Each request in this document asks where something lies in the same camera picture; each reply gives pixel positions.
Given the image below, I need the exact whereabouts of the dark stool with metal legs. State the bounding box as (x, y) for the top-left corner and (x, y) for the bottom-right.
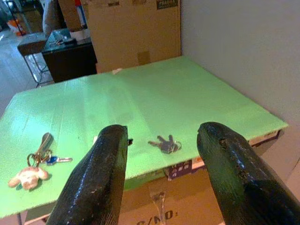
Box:
(17, 32), (55, 88)

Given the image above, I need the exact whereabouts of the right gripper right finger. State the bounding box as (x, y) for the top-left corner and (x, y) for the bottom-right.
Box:
(197, 121), (300, 225)

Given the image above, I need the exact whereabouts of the cardboard box with black print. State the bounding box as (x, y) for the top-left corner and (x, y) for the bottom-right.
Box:
(23, 130), (282, 225)

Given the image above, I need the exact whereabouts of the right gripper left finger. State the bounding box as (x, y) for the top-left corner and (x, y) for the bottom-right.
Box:
(46, 124), (129, 225)

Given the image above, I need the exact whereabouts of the white plush toy keychain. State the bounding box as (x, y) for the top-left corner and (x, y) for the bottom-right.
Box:
(7, 132), (74, 190)

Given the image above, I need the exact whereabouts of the green foam board table cover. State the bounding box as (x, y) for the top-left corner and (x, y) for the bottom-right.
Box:
(0, 55), (289, 218)

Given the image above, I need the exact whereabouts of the teal plastic bag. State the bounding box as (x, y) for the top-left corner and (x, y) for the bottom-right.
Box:
(50, 30), (71, 45)

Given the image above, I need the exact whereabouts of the black cabinet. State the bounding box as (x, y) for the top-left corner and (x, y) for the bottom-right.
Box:
(42, 38), (98, 83)

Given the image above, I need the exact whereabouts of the tall plain cardboard box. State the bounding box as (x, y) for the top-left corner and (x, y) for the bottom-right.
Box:
(81, 0), (182, 74)

